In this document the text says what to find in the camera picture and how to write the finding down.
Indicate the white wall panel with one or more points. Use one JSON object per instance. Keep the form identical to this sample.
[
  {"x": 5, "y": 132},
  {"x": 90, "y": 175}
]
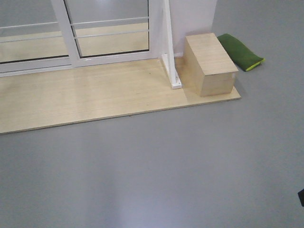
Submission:
[{"x": 188, "y": 17}]

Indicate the fixed white framed glass panel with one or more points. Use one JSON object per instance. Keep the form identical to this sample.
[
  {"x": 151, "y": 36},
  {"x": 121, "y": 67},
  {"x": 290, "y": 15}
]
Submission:
[{"x": 30, "y": 36}]

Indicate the white framed sliding glass door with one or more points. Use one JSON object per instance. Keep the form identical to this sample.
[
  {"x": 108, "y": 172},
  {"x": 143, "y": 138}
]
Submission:
[{"x": 99, "y": 32}]

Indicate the black robot part corner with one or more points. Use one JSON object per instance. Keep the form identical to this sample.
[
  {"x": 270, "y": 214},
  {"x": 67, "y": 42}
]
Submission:
[{"x": 301, "y": 197}]

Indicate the green folded mat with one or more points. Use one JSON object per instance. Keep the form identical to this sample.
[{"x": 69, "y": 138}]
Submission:
[{"x": 240, "y": 54}]

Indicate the light wooden box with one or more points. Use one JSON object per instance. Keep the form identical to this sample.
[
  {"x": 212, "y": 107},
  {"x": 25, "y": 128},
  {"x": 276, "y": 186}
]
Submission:
[{"x": 211, "y": 69}]

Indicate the white triangular support bracket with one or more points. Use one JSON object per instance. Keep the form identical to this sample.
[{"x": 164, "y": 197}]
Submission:
[{"x": 167, "y": 53}]

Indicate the light wooden floor platform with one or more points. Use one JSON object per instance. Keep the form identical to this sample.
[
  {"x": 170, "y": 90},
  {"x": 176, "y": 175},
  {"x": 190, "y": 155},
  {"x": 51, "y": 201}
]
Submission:
[{"x": 56, "y": 98}]

